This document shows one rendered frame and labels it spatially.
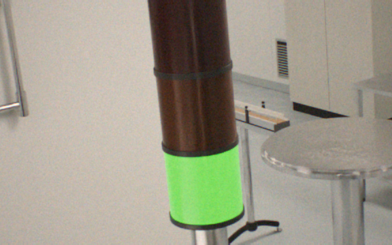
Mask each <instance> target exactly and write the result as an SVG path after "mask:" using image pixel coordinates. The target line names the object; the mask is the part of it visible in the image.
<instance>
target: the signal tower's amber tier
mask: <svg viewBox="0 0 392 245"><path fill-rule="evenodd" d="M156 83H157V95H158V102H159V115H160V121H161V134H162V140H163V145H164V146H165V147H167V148H171V150H176V151H181V152H199V151H207V150H214V148H220V147H223V146H226V145H228V144H230V143H232V142H233V141H235V139H236V138H238V133H237V132H236V123H235V106H234V98H233V80H232V71H231V70H230V71H228V72H226V73H223V74H221V75H217V76H212V77H208V78H199V79H193V80H167V79H162V78H158V77H156Z"/></svg>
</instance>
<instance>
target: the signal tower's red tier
mask: <svg viewBox="0 0 392 245"><path fill-rule="evenodd" d="M147 5H148V17H149V24H150V31H151V38H152V50H153V57H154V69H155V70H156V71H158V72H161V73H165V74H194V73H200V72H206V71H212V70H215V69H220V68H223V67H226V66H228V65H229V64H230V63H231V55H230V46H229V28H228V20H227V3H226V0H147Z"/></svg>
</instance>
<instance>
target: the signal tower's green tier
mask: <svg viewBox="0 0 392 245"><path fill-rule="evenodd" d="M163 153H164V152H163ZM164 159H165V172H166V178H167V185H168V191H169V204H170V211H171V216H172V217H173V219H174V220H176V221H178V222H180V223H186V224H190V225H210V224H215V223H221V222H225V221H228V220H230V219H232V218H233V217H234V216H237V215H238V214H239V213H240V212H241V211H242V210H243V201H242V184H241V175H240V158H239V150H238V145H237V146H235V147H234V148H232V150H230V151H227V152H224V153H222V154H216V155H212V156H208V157H175V156H171V155H169V154H166V153H164Z"/></svg>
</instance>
